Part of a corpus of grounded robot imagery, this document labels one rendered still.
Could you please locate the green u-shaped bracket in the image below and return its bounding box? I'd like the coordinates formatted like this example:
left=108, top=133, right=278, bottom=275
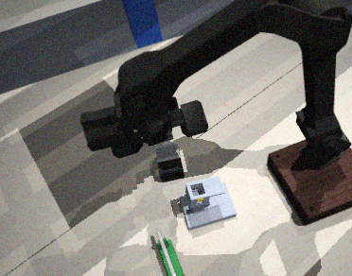
left=157, top=237, right=185, bottom=276

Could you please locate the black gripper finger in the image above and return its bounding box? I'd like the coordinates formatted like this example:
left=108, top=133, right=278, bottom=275
left=180, top=124, right=191, bottom=137
left=134, top=138, right=143, bottom=154

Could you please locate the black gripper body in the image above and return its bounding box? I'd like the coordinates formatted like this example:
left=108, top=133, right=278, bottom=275
left=111, top=100, right=208, bottom=158

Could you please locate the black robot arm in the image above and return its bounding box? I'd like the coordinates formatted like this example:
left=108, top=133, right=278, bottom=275
left=81, top=0, right=352, bottom=170

